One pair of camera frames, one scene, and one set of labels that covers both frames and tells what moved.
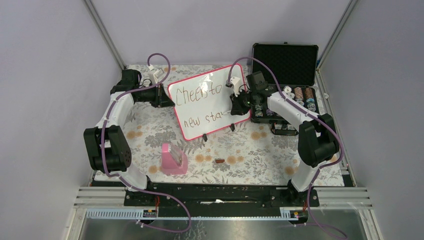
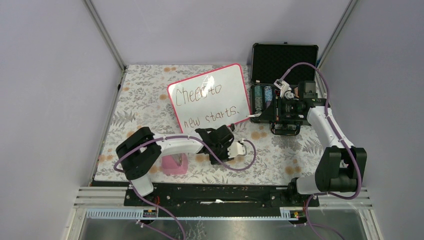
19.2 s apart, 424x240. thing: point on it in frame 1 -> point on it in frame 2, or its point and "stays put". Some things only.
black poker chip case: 294,66 stays put
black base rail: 221,195 stays put
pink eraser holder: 169,165 stays put
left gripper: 161,99 -> 225,157
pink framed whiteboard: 203,103 stays put
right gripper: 237,109 -> 270,113
